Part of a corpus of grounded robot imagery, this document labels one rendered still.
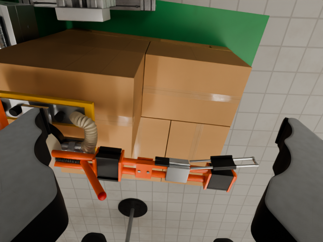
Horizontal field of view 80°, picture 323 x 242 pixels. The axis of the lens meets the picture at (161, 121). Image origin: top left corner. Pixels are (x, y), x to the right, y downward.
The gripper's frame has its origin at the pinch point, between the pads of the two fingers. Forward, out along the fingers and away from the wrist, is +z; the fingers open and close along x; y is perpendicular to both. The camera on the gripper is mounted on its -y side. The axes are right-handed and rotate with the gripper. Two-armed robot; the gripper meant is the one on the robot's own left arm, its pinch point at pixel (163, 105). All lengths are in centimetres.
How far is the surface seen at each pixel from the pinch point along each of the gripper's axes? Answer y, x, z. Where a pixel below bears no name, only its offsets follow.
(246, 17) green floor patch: 3, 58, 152
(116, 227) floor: 287, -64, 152
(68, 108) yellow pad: 25, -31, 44
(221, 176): 40, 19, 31
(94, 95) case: 27, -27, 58
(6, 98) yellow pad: 22, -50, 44
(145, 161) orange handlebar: 36.8, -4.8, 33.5
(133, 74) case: 19, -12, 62
